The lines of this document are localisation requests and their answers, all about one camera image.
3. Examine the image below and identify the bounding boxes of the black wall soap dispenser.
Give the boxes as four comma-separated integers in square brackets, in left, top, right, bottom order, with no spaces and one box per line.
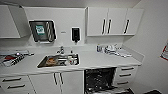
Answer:
[71,26,81,44]

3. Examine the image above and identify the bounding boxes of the grey paper towel dispenser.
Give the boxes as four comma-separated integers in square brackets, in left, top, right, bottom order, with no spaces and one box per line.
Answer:
[28,19,58,44]

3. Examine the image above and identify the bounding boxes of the small clear bottle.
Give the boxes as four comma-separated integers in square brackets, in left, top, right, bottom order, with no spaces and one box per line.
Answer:
[100,46,105,54]

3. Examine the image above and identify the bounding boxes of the white wall cabinet door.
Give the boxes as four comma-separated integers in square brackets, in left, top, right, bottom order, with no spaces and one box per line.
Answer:
[86,7,109,37]
[123,7,145,36]
[105,7,128,36]
[0,4,32,39]

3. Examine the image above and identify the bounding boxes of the counter dish drying rack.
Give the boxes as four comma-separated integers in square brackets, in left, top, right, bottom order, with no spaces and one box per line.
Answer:
[0,50,34,68]

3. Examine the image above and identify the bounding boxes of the white base cabinet door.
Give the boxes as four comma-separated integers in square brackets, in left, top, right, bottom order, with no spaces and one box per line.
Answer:
[59,70,85,94]
[29,72,62,94]

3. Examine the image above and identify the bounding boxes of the stainless steel sink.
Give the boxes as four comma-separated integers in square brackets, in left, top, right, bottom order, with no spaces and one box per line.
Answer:
[36,53,81,69]

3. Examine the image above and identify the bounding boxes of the chrome sink faucet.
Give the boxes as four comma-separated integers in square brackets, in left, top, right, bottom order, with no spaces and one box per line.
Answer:
[56,45,66,55]

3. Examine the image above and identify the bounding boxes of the blue dish soap bottle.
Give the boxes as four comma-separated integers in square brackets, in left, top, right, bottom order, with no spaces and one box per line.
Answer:
[96,44,101,53]

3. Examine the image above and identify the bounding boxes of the orange bowl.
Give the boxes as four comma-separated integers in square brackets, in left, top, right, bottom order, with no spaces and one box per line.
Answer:
[45,57,59,66]

